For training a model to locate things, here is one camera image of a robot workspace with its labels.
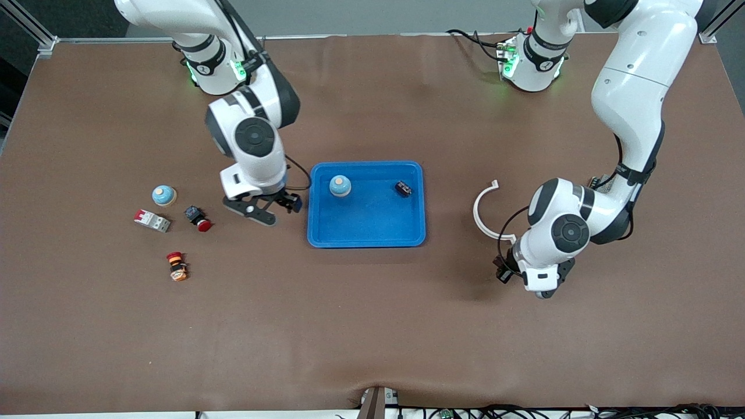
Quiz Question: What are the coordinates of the black camera bracket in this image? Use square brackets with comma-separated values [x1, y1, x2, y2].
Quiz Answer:
[223, 196, 278, 227]
[555, 258, 578, 290]

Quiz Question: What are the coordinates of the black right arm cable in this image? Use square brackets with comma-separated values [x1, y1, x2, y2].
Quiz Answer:
[284, 155, 313, 191]

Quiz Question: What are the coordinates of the red push button black body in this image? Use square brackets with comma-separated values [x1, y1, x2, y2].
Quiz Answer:
[184, 205, 212, 233]

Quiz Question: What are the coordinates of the white red circuit breaker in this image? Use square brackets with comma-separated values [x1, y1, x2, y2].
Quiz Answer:
[133, 209, 172, 233]

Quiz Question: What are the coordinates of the red yellow black button switch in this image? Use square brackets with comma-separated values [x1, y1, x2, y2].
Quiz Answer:
[166, 251, 189, 283]

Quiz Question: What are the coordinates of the black right camera bracket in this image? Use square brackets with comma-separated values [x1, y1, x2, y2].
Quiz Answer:
[223, 196, 278, 227]

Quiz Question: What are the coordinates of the white curved plastic bracket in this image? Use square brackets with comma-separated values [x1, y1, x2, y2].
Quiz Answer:
[473, 179, 518, 244]

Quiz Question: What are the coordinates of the black left camera bracket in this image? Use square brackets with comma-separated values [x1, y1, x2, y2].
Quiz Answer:
[555, 258, 578, 290]

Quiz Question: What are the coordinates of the brown table mat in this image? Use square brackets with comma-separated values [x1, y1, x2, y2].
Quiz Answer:
[0, 34, 745, 415]

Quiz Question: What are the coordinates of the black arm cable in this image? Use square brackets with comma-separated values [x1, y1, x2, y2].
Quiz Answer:
[284, 155, 313, 191]
[498, 206, 530, 261]

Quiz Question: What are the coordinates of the blue plastic tray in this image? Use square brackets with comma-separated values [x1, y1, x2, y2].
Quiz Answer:
[307, 161, 427, 249]

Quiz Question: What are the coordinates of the aluminium frame profile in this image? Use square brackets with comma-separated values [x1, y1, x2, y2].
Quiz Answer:
[0, 0, 60, 60]
[700, 0, 735, 45]

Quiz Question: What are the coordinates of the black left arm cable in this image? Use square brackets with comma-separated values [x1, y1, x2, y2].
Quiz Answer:
[498, 206, 530, 261]

